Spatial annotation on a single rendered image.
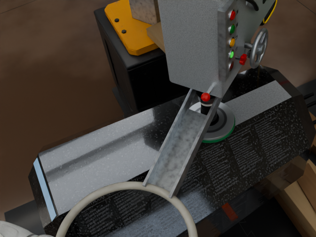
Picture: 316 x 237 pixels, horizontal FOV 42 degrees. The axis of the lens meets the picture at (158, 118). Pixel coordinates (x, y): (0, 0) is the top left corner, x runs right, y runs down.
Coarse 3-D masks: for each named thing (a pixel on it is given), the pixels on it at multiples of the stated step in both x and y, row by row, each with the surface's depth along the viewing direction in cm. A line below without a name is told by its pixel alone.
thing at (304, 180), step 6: (306, 168) 228; (306, 174) 225; (312, 174) 225; (300, 180) 224; (306, 180) 223; (312, 180) 223; (300, 186) 222; (306, 186) 221; (312, 186) 221; (306, 192) 219; (312, 192) 218; (312, 198) 216; (312, 204) 214
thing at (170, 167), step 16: (192, 96) 166; (192, 112) 164; (208, 112) 158; (176, 128) 162; (192, 128) 161; (176, 144) 160; (192, 144) 159; (160, 160) 158; (176, 160) 158; (192, 160) 156; (160, 176) 157; (176, 176) 155; (176, 192) 151
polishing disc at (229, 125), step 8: (200, 104) 183; (224, 104) 182; (200, 112) 180; (224, 112) 179; (232, 112) 178; (224, 120) 176; (232, 120) 175; (208, 128) 174; (216, 128) 174; (224, 128) 173; (208, 136) 172; (216, 136) 171
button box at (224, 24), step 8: (232, 0) 119; (224, 8) 117; (232, 8) 120; (224, 16) 118; (224, 24) 120; (224, 32) 122; (224, 40) 125; (224, 48) 127; (232, 48) 133; (224, 56) 129; (224, 64) 132; (224, 72) 135; (224, 80) 138
